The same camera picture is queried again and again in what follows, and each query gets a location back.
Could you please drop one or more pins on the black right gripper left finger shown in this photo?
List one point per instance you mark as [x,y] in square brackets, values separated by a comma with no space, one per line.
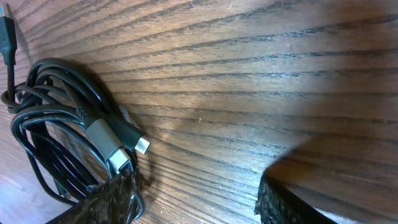
[116,201]

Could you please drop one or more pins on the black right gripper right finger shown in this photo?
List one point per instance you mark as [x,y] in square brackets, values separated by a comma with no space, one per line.
[278,205]

